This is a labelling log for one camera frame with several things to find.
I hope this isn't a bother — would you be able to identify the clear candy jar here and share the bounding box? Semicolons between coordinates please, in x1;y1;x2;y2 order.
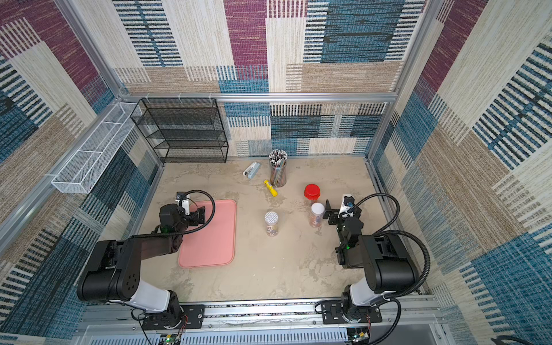
266;223;278;237

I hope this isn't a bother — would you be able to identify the translucent white jar lid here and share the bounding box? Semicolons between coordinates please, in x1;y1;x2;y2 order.
264;211;279;225

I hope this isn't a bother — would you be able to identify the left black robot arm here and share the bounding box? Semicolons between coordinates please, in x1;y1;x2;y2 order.
77;204;216;331

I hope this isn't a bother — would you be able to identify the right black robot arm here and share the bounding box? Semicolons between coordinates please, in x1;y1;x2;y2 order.
321;195;418;324

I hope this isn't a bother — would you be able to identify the white lid candy jar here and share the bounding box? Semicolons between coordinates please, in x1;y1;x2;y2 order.
309;203;326;228

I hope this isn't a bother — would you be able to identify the red lid candy jar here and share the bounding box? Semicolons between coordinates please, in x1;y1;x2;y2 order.
303;183;321;206

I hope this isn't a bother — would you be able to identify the pink plastic tray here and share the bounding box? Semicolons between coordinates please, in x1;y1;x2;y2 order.
178;200;237;269

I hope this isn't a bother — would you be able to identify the grey stapler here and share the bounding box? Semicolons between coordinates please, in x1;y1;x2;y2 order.
243;161;260;179

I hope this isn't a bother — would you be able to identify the clear cup of pencils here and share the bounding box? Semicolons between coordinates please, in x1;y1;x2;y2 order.
268;149;288;188

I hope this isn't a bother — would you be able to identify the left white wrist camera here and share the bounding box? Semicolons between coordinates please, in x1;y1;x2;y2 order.
175;192;191;216

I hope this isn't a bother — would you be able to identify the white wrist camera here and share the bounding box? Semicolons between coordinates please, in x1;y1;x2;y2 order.
175;192;191;216
338;194;355;219

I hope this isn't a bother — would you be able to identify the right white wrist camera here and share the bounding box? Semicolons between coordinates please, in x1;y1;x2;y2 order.
338;194;355;219

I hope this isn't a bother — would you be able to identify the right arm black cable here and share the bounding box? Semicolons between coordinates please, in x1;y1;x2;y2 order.
348;193;432;345

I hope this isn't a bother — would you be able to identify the black wire shelf rack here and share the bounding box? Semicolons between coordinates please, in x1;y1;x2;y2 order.
130;98;229;164

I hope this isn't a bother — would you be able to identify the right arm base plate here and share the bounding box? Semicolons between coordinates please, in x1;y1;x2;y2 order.
314;300;382;324

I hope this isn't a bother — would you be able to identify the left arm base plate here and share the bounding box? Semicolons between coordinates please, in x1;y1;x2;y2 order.
142;305;206;331

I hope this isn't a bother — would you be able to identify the white wire mesh basket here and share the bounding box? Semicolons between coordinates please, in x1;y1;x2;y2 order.
51;102;136;194

